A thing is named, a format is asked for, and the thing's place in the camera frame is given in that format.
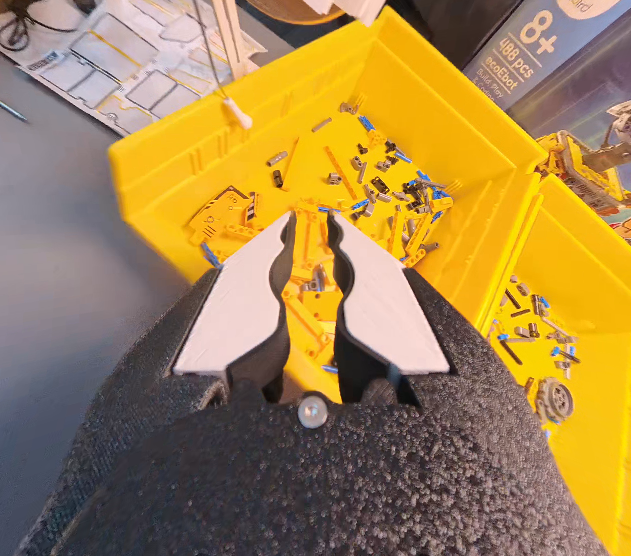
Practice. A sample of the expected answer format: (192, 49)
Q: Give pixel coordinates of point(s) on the blue toy kit box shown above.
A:
(567, 48)

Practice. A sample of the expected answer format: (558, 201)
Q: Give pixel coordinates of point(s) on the grey toy wheel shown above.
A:
(554, 400)

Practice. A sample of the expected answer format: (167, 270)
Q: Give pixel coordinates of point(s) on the scatter of grey blue pieces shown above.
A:
(537, 329)

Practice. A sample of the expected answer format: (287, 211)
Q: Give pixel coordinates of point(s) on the yellow storage bin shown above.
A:
(419, 87)
(591, 270)

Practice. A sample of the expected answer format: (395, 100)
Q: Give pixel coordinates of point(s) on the grey desk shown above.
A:
(59, 270)

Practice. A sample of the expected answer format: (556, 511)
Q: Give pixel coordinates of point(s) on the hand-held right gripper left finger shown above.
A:
(236, 319)

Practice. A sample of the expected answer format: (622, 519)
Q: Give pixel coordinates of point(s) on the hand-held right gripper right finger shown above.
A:
(389, 319)

